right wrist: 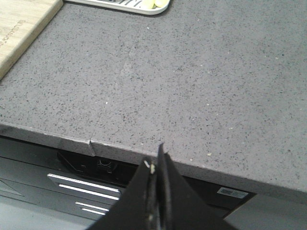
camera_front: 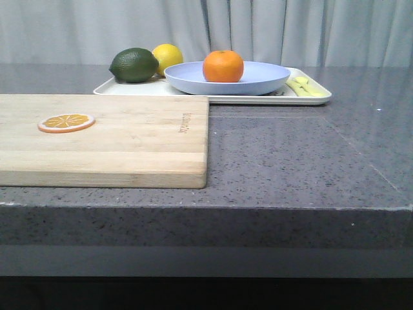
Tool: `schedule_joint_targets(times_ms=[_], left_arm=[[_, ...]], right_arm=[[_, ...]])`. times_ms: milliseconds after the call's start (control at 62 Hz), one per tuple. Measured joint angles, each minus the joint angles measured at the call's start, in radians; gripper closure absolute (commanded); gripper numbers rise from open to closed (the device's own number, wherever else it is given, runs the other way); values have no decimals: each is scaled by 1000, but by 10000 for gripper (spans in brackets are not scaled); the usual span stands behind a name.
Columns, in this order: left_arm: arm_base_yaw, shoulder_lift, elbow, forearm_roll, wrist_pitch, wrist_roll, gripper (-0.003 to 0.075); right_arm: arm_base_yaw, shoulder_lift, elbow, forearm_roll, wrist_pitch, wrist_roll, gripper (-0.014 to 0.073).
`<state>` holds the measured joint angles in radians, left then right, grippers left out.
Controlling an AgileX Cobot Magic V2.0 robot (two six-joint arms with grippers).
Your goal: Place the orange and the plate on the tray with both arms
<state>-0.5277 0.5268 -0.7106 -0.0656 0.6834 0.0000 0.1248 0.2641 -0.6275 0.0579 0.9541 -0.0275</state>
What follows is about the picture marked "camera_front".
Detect whole orange fruit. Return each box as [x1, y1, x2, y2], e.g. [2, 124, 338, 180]
[203, 50, 244, 83]

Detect light blue plate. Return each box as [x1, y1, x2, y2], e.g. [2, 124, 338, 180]
[165, 61, 290, 96]

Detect white rectangular tray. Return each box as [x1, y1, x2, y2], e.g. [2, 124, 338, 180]
[94, 68, 332, 106]

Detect wooden cutting board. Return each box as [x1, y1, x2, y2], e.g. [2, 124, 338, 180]
[1, 94, 209, 189]

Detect yellow lemon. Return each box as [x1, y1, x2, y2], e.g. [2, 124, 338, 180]
[152, 43, 183, 77]

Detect green lime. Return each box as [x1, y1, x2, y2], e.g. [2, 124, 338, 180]
[109, 48, 159, 83]

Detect yellow plastic fork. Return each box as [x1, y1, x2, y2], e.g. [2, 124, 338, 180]
[286, 79, 311, 97]

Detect yellow plastic spoon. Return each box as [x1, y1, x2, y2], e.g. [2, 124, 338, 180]
[294, 76, 324, 97]

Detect orange slice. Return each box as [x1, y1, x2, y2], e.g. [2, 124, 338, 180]
[37, 113, 96, 133]

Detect grey curtain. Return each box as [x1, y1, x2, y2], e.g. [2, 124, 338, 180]
[1, 1, 412, 67]

